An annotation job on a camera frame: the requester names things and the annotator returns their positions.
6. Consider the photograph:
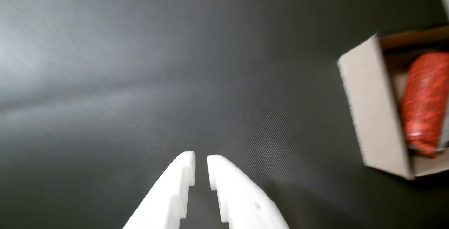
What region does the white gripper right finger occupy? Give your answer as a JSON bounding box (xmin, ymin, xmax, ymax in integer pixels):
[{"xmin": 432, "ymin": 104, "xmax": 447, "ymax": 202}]
[{"xmin": 207, "ymin": 154, "xmax": 290, "ymax": 229}]

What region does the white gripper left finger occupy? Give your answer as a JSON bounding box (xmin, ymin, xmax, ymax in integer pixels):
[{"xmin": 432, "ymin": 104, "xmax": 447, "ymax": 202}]
[{"xmin": 123, "ymin": 151, "xmax": 196, "ymax": 229}]

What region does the red rectangular packet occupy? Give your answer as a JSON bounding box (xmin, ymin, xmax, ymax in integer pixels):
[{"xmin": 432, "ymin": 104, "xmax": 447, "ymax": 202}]
[{"xmin": 400, "ymin": 51, "xmax": 449, "ymax": 157}]

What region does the small open cardboard box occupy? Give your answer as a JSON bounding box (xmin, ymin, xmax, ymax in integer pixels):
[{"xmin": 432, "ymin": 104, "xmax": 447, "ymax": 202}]
[{"xmin": 337, "ymin": 26, "xmax": 449, "ymax": 180}]

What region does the dark grey table mat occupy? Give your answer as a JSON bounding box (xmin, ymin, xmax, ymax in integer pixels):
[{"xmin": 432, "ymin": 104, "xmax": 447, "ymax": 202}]
[{"xmin": 0, "ymin": 0, "xmax": 449, "ymax": 229}]

